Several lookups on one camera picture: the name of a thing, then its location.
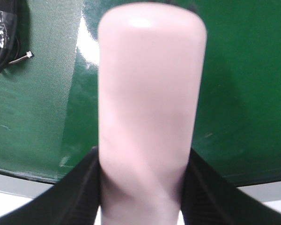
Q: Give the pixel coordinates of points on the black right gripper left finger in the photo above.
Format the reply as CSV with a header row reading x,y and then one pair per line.
x,y
74,200

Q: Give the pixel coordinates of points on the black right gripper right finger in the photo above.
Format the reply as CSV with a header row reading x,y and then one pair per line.
x,y
209,199

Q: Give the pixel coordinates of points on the pink plastic hand broom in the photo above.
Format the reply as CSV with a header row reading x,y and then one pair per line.
x,y
151,61

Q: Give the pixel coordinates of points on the white outer conveyor rim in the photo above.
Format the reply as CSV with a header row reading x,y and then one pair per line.
x,y
15,193

